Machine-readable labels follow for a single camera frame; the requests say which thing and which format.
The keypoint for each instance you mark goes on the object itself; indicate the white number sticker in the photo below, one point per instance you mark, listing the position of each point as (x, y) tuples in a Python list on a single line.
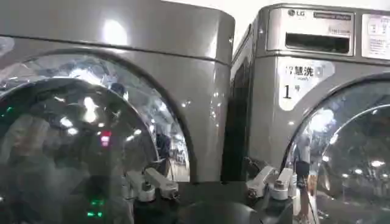
[(300, 82)]

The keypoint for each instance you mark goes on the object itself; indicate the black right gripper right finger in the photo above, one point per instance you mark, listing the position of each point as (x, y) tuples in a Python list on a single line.
[(264, 180)]

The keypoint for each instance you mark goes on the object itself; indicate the white instruction label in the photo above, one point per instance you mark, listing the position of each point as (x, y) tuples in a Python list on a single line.
[(377, 36)]

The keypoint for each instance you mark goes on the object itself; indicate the grey dryer with number sticker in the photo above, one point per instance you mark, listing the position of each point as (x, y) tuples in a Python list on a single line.
[(268, 106)]

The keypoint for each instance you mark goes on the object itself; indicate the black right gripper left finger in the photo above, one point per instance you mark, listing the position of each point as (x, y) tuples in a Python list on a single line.
[(158, 181)]

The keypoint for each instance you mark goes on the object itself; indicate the silver dryer control panel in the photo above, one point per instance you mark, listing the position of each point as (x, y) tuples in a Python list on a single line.
[(310, 27)]

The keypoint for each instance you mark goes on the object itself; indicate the round glass dryer door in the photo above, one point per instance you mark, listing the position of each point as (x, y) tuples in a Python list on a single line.
[(350, 152), (76, 121)]

